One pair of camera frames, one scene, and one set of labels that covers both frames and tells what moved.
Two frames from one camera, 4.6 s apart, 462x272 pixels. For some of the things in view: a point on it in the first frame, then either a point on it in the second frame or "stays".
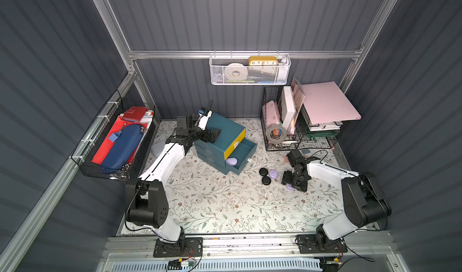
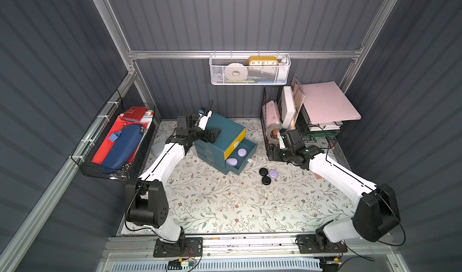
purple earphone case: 232,161 stays
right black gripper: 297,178 -> 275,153
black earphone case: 266,180 stays
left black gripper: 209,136 stays
